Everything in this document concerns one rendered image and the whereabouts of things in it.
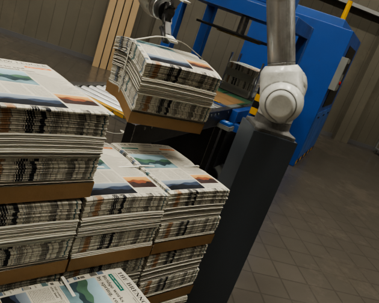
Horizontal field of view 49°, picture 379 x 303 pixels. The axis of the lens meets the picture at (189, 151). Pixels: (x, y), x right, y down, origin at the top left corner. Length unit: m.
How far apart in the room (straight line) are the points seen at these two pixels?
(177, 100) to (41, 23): 6.44
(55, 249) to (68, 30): 6.71
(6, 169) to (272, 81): 0.94
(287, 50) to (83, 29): 6.31
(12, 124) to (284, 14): 1.00
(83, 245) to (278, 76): 0.86
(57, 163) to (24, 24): 6.89
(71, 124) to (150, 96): 0.48
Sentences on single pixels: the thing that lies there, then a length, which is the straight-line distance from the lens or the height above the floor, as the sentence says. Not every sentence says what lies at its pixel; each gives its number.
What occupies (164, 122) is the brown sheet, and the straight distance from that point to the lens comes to 1.46.
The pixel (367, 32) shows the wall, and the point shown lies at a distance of 8.67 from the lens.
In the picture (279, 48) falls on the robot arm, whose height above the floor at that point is 1.33.
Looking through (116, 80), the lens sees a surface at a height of 1.02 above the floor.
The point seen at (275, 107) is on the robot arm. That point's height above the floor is 1.14.
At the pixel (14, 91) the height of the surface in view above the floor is 1.07.
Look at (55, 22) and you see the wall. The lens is 7.72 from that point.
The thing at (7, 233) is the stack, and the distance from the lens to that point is 1.05.
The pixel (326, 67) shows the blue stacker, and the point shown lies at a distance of 5.32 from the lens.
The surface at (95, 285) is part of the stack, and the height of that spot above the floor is 0.60.
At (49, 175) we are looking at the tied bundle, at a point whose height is 0.90.
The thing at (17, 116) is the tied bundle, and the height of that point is 1.04.
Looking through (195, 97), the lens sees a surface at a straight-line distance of 1.45.
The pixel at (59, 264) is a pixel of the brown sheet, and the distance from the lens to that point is 1.19.
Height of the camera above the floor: 1.34
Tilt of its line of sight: 18 degrees down
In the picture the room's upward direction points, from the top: 20 degrees clockwise
